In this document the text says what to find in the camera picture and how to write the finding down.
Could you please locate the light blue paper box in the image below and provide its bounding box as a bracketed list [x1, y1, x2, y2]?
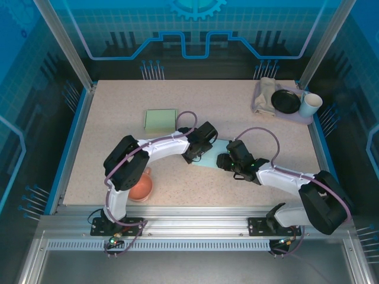
[194, 138, 235, 170]

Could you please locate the green paper box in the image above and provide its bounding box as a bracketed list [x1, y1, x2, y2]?
[144, 108, 178, 134]

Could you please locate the beige folded cloth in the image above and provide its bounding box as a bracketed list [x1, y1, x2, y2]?
[252, 76, 278, 117]

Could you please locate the purple tray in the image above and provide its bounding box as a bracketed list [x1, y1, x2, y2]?
[250, 80, 314, 125]

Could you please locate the black plate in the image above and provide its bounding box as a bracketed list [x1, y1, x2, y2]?
[271, 89, 301, 115]

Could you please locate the orange cup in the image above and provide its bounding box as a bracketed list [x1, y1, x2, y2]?
[127, 167, 155, 204]

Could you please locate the light blue cup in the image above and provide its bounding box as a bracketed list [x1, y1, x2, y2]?
[298, 93, 323, 118]

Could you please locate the slotted aluminium strip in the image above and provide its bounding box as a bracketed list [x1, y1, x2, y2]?
[47, 240, 275, 252]

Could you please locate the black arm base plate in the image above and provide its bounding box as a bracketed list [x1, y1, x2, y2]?
[90, 217, 146, 237]
[248, 217, 303, 237]

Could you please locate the aluminium extrusion rail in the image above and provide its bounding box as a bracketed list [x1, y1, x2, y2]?
[38, 205, 353, 237]

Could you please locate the aluminium frame post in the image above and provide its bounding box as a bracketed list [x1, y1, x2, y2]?
[33, 0, 98, 91]
[298, 0, 358, 89]

